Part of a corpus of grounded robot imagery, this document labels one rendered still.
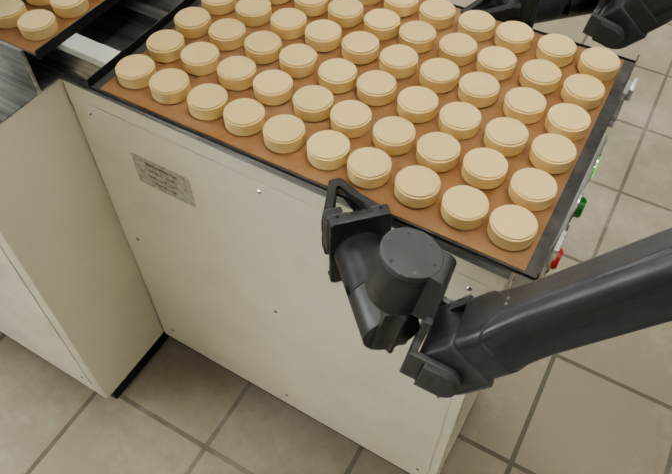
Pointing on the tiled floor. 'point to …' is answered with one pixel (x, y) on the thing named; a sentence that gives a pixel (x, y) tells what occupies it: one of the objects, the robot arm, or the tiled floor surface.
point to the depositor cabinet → (70, 233)
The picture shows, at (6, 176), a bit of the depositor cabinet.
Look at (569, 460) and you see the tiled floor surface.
